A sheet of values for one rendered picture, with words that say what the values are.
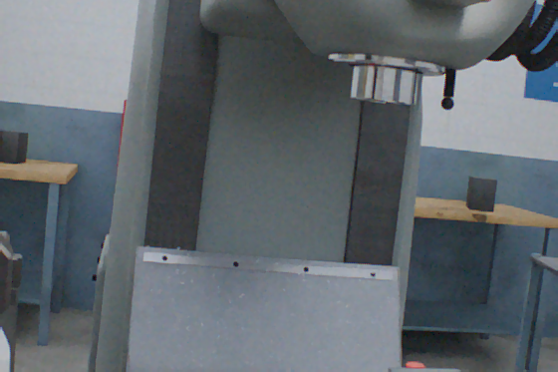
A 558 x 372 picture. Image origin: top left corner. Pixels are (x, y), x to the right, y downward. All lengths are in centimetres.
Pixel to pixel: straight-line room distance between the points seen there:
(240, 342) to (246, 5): 41
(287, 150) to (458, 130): 424
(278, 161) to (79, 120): 385
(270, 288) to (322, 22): 48
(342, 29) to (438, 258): 471
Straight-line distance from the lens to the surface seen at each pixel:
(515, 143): 532
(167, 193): 92
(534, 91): 538
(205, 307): 91
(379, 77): 55
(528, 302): 332
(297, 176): 94
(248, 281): 93
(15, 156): 430
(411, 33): 49
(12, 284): 41
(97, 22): 478
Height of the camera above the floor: 126
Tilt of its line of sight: 3 degrees down
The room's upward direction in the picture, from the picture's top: 6 degrees clockwise
